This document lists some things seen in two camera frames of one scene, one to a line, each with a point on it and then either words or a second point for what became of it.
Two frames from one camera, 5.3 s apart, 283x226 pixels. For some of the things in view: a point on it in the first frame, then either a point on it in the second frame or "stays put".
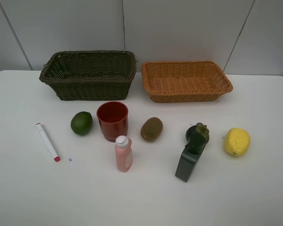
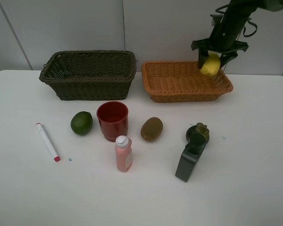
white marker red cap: (56, 157) stays put
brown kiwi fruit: (151, 129) stays put
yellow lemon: (237, 141) → (212, 66)
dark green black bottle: (190, 156) stays put
